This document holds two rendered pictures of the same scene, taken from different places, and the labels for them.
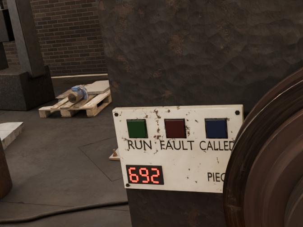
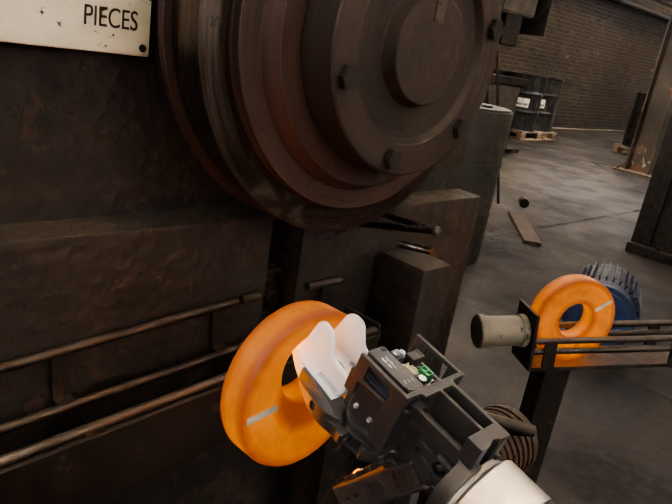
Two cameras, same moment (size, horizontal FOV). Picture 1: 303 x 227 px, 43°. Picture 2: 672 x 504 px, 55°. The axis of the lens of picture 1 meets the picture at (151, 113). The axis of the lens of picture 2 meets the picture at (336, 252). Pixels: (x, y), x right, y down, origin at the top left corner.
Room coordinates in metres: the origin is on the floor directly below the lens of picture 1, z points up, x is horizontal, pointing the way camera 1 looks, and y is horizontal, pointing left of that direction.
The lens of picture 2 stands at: (0.16, 0.41, 1.11)
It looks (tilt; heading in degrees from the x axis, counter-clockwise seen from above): 18 degrees down; 293
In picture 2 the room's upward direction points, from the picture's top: 9 degrees clockwise
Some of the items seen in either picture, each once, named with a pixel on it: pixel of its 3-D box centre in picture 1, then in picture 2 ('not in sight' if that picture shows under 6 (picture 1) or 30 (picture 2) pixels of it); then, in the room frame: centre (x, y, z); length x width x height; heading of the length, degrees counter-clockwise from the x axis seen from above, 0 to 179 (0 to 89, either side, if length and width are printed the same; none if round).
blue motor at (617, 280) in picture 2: not in sight; (602, 303); (0.12, -2.58, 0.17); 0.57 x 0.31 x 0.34; 90
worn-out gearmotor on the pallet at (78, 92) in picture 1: (81, 92); not in sight; (5.11, 0.90, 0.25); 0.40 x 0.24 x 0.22; 160
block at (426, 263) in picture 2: not in sight; (401, 322); (0.44, -0.55, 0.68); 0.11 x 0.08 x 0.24; 160
